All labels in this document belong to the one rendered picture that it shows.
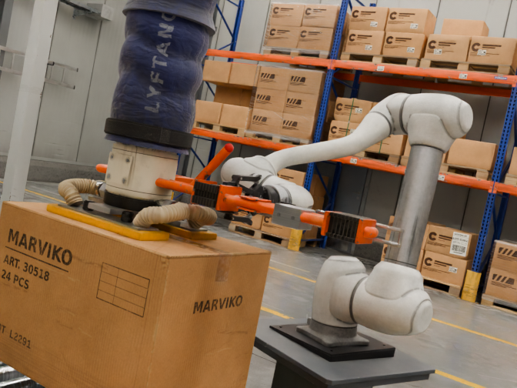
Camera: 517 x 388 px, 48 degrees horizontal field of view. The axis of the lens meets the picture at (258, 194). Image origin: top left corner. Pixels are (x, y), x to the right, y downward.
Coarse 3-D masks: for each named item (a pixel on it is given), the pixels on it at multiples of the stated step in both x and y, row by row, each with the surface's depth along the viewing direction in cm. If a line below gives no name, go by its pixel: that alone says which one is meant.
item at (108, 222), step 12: (48, 204) 150; (60, 204) 150; (84, 204) 148; (72, 216) 145; (84, 216) 142; (96, 216) 142; (108, 216) 144; (132, 216) 141; (108, 228) 137; (120, 228) 136; (132, 228) 135; (144, 228) 137; (156, 228) 140; (144, 240) 133; (156, 240) 137
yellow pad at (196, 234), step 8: (120, 216) 162; (152, 224) 156; (160, 224) 154; (168, 224) 155; (168, 232) 153; (176, 232) 151; (184, 232) 150; (192, 232) 149; (200, 232) 151; (208, 232) 154
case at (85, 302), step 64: (0, 256) 153; (64, 256) 139; (128, 256) 127; (192, 256) 127; (256, 256) 148; (0, 320) 151; (64, 320) 138; (128, 320) 126; (192, 320) 131; (256, 320) 154; (64, 384) 136; (128, 384) 125; (192, 384) 136
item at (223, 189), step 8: (200, 184) 136; (208, 184) 134; (216, 184) 144; (192, 192) 138; (200, 192) 137; (208, 192) 135; (216, 192) 133; (224, 192) 134; (232, 192) 137; (240, 192) 140; (192, 200) 137; (200, 200) 135; (208, 200) 134; (216, 200) 134; (216, 208) 134; (224, 208) 135; (232, 208) 138
